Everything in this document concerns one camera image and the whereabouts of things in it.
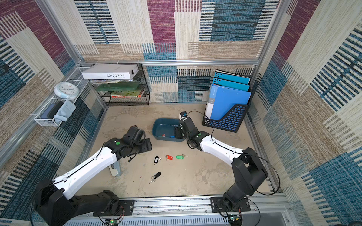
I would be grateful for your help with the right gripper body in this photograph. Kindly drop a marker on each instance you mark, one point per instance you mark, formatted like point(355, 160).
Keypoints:
point(178, 133)

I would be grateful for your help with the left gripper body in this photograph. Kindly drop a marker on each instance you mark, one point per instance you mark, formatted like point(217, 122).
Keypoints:
point(143, 147)

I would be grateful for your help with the teal plastic storage box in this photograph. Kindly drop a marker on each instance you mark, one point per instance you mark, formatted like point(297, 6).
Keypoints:
point(164, 129)

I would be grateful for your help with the black tag key white label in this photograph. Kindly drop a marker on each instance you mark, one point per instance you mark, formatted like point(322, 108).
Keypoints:
point(157, 159)

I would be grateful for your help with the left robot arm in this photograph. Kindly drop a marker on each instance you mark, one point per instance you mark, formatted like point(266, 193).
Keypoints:
point(56, 201)

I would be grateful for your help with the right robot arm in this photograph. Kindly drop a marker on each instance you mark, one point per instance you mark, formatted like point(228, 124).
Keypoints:
point(248, 170)

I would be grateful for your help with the white FOLIO-02 box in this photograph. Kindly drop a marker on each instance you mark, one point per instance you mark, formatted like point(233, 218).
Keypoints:
point(110, 72)

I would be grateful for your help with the light blue stapler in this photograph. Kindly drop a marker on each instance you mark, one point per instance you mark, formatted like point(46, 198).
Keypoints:
point(115, 169)

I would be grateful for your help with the colourful book lower shelf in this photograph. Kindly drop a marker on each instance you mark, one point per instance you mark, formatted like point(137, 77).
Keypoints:
point(127, 94)

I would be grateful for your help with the blue folder front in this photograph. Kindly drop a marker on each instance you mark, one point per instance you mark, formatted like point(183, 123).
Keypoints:
point(222, 99)

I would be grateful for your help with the black mesh file holder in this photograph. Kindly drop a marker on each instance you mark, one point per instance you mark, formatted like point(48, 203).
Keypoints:
point(231, 121)

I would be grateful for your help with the green book on shelf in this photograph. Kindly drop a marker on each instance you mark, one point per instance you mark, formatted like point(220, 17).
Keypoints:
point(121, 86)

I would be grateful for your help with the teal folder back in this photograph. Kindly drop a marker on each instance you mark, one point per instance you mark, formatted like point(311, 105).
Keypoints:
point(231, 77)

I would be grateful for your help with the teal folder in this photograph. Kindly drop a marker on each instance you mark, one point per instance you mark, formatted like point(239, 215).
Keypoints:
point(231, 77)
point(229, 84)

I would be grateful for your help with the teal folder middle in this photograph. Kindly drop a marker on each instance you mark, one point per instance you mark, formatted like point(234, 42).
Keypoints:
point(229, 84)

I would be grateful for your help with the light blue cloth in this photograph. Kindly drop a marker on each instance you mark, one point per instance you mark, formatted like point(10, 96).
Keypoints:
point(64, 112)

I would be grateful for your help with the white round clock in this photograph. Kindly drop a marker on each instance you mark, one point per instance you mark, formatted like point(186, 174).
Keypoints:
point(66, 90)

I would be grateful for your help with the dark blue pouch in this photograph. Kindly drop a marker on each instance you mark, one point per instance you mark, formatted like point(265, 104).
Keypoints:
point(51, 110)

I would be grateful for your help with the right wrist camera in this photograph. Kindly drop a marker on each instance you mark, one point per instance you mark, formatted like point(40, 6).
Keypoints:
point(183, 115)

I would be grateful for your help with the black wire shelf rack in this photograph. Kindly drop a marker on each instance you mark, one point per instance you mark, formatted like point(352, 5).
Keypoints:
point(110, 101)

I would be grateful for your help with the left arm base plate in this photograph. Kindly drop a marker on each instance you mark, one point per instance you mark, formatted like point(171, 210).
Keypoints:
point(121, 208)

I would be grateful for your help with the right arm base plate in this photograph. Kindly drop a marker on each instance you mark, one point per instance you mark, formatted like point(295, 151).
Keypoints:
point(219, 204)

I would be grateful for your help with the white wire basket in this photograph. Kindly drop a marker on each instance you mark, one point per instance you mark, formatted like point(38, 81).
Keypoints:
point(75, 77)

